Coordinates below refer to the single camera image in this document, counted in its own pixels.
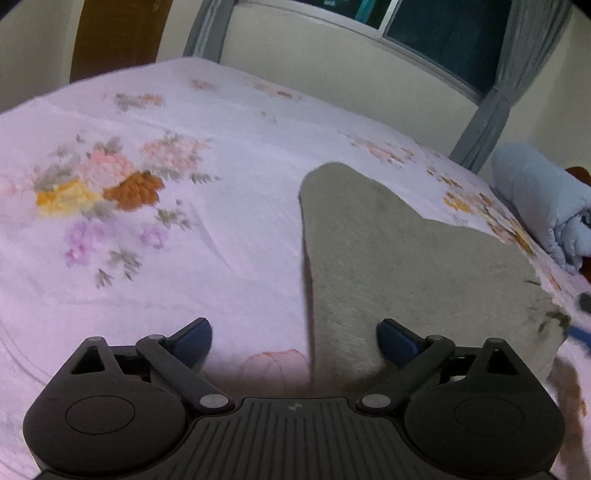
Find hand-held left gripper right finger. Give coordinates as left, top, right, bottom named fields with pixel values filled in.
left=357, top=318, right=520, bottom=412

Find floral pink bed sheet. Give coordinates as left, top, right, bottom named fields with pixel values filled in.
left=0, top=58, right=591, bottom=480

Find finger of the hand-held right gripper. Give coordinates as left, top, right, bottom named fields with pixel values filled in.
left=566, top=323, right=591, bottom=357

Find grey pants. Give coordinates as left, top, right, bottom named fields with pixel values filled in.
left=298, top=161, right=571, bottom=384

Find light blue rolled quilt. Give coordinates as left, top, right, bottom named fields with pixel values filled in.
left=490, top=142, right=591, bottom=275

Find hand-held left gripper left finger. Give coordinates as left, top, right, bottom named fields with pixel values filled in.
left=68, top=317, right=235, bottom=412

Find window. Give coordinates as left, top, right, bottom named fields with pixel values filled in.
left=233, top=0, right=513, bottom=104

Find brown wooden door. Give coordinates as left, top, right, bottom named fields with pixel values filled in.
left=71, top=0, right=174, bottom=84

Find grey curtain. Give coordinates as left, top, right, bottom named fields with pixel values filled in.
left=449, top=0, right=573, bottom=174
left=184, top=0, right=237, bottom=63

